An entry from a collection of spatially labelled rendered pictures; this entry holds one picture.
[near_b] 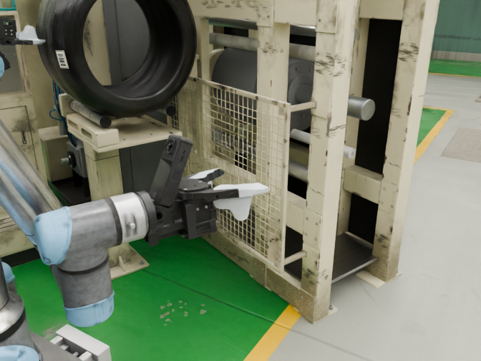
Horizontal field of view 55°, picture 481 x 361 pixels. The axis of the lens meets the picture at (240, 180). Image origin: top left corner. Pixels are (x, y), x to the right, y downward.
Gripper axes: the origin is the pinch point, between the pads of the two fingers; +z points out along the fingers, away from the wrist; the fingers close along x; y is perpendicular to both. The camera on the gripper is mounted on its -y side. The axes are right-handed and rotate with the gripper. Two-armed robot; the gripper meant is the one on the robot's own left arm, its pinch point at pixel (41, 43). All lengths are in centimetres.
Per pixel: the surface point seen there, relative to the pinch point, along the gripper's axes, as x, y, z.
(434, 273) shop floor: -76, -100, 168
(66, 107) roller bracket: 24.7, -28.6, 15.7
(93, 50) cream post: 27.4, -4.7, 28.6
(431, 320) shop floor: -96, -104, 135
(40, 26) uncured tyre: 5.4, 5.3, 1.4
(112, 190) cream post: 27, -71, 37
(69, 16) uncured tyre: -11.3, 9.7, 6.1
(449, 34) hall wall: 336, 19, 861
